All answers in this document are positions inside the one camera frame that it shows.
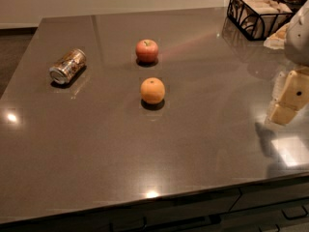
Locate dark drawer handle left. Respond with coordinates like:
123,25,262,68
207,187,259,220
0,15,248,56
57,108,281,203
109,217,147,232

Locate snack packets in basket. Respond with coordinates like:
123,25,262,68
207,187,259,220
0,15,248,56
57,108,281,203
235,0,294,39

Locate orange fruit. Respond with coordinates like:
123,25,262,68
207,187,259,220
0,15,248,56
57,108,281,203
140,77,165,104

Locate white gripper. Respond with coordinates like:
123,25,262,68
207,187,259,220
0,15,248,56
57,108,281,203
268,0,309,126

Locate black wire basket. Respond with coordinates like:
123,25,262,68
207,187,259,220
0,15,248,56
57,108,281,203
226,0,295,42

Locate dark drawer handle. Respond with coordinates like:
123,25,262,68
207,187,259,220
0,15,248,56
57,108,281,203
109,217,147,232
282,206,309,220

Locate red apple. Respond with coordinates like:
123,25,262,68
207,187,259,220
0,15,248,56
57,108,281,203
135,39,158,63

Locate cream packet on counter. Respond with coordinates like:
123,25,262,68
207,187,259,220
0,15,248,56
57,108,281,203
264,23,290,49

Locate orange soda can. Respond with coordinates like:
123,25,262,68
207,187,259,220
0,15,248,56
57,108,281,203
49,48,86,85

